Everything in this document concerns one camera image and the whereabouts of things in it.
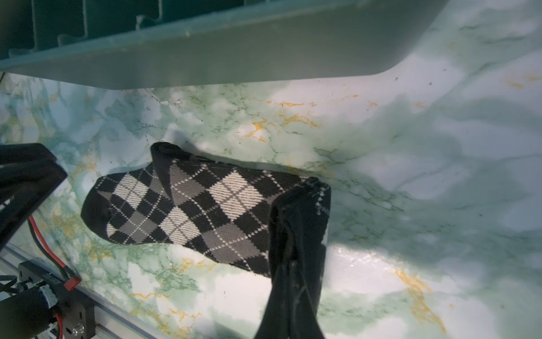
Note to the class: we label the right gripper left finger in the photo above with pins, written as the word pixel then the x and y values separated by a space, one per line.
pixel 275 322

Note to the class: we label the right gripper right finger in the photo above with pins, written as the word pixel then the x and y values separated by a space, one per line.
pixel 309 220

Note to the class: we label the black grey argyle sock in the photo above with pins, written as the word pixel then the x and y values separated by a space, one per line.
pixel 217 209

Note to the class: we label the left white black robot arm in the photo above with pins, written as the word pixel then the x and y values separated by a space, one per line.
pixel 29 175

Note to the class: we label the green compartment tray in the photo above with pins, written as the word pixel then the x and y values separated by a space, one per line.
pixel 121 45

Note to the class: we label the aluminium front rail frame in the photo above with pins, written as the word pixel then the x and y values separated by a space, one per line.
pixel 112 322

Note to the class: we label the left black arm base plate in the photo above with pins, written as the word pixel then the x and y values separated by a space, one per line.
pixel 35 303

